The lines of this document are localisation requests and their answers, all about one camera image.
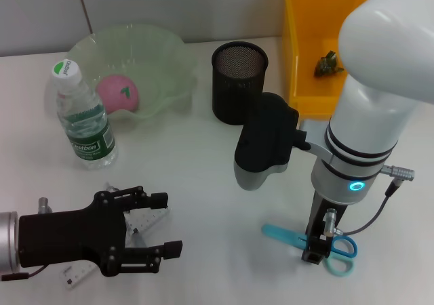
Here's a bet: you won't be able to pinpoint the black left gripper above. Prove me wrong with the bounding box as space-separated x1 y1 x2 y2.
18 184 184 277

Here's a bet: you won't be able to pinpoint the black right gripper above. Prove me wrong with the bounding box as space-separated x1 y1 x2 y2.
300 189 347 266

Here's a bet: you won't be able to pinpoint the blue scissors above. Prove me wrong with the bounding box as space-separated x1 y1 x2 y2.
260 223 359 278

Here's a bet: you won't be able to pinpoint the clear water bottle green label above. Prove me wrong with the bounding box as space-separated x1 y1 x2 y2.
50 59 119 170

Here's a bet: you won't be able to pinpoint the pink peach ball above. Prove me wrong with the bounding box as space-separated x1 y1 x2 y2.
95 74 140 113

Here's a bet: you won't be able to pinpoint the green plastic wrapper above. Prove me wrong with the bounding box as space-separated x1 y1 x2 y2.
314 49 346 79

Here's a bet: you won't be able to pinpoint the clear plastic ruler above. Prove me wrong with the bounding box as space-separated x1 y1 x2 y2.
59 207 172 291

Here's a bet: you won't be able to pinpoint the silver ballpoint pen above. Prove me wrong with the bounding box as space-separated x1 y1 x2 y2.
103 182 146 248

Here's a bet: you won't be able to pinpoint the black mesh pen cup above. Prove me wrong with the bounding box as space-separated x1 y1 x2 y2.
211 41 269 126

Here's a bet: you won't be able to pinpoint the translucent green glass fruit plate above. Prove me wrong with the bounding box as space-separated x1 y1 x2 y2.
45 22 200 120

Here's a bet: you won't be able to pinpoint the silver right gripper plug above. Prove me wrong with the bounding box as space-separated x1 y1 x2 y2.
323 208 340 237

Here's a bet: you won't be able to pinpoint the yellow plastic storage bin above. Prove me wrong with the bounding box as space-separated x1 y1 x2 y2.
283 0 374 120

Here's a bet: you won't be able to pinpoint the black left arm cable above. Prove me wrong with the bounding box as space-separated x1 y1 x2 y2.
1 266 48 281

